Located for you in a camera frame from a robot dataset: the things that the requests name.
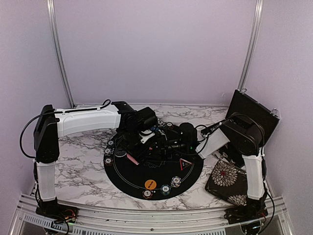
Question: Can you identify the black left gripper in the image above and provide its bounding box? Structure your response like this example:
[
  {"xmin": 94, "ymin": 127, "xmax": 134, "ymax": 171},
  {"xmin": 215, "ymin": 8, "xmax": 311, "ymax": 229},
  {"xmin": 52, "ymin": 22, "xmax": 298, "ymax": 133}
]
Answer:
[{"xmin": 120, "ymin": 128, "xmax": 152, "ymax": 164}]

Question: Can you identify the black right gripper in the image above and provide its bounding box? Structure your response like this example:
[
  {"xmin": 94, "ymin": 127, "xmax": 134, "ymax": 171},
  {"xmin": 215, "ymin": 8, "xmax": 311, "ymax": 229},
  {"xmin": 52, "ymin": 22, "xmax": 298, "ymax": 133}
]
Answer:
[{"xmin": 149, "ymin": 135, "xmax": 188, "ymax": 161}]

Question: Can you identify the red triangular marker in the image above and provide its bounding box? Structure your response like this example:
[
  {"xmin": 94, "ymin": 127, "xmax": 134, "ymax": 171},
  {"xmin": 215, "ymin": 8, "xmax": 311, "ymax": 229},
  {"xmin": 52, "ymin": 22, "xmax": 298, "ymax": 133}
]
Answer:
[{"xmin": 179, "ymin": 158, "xmax": 193, "ymax": 171}]

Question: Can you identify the red black hundred chip stack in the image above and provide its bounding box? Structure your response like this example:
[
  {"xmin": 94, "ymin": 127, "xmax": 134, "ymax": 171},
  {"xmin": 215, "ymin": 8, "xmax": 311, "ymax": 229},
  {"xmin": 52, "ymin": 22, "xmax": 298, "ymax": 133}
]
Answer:
[{"xmin": 166, "ymin": 122, "xmax": 173, "ymax": 129}]

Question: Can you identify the red playing card deck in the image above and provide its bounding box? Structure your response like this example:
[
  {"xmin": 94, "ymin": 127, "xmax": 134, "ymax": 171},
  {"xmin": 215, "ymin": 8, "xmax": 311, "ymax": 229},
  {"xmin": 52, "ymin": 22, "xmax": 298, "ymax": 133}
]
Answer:
[{"xmin": 127, "ymin": 154, "xmax": 139, "ymax": 165}]

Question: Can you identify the black white poker chip stack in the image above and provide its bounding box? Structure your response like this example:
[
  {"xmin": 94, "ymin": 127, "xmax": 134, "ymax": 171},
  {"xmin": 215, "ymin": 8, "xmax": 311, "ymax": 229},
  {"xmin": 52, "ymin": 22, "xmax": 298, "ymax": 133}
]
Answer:
[{"xmin": 104, "ymin": 148, "xmax": 112, "ymax": 156}]

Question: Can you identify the blue orange chip stack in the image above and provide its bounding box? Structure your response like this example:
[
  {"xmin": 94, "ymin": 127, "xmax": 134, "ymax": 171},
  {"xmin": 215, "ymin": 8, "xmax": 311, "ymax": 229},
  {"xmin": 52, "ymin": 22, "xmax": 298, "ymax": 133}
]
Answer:
[{"xmin": 171, "ymin": 176, "xmax": 181, "ymax": 188}]

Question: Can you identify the red poker chip stack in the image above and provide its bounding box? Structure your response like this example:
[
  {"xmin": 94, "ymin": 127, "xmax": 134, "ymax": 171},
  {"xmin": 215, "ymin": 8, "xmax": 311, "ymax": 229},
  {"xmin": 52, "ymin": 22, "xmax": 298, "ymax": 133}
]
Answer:
[{"xmin": 104, "ymin": 157, "xmax": 113, "ymax": 166}]

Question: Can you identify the orange big blind button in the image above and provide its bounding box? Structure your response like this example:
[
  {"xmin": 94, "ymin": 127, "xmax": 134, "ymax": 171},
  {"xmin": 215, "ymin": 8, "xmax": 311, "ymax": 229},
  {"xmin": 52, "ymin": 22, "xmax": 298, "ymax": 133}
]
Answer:
[{"xmin": 144, "ymin": 179, "xmax": 157, "ymax": 190}]

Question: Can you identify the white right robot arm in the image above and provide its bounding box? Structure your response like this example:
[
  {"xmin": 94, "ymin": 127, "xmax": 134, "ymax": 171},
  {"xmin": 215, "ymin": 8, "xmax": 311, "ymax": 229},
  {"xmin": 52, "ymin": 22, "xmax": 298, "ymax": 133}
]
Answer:
[{"xmin": 196, "ymin": 112, "xmax": 268, "ymax": 223}]

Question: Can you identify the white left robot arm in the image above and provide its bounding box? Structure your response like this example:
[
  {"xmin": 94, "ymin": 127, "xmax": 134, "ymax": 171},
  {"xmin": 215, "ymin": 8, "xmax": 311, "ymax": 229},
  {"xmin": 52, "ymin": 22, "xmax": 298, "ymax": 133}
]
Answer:
[{"xmin": 33, "ymin": 99, "xmax": 157, "ymax": 219}]

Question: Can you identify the silver dealer button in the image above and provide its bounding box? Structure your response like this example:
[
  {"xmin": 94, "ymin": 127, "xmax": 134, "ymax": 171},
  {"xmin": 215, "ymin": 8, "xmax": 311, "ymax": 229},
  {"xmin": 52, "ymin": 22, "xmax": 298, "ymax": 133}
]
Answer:
[{"xmin": 114, "ymin": 149, "xmax": 127, "ymax": 158}]

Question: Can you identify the round black poker mat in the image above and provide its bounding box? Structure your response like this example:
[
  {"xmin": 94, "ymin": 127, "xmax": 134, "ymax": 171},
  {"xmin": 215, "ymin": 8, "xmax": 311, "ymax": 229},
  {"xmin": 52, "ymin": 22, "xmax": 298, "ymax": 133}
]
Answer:
[{"xmin": 103, "ymin": 123, "xmax": 203, "ymax": 200}]

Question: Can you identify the floral fabric pouch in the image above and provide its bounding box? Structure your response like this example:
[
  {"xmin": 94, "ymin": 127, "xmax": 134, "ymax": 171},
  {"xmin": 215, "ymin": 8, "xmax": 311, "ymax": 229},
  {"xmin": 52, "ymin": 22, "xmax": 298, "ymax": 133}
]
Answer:
[{"xmin": 205, "ymin": 160, "xmax": 247, "ymax": 207}]

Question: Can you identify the black poker chip case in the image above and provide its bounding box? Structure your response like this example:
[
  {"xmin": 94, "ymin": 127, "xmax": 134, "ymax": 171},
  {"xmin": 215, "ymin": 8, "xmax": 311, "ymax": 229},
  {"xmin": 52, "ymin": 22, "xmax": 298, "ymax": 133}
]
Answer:
[{"xmin": 219, "ymin": 90, "xmax": 280, "ymax": 167}]

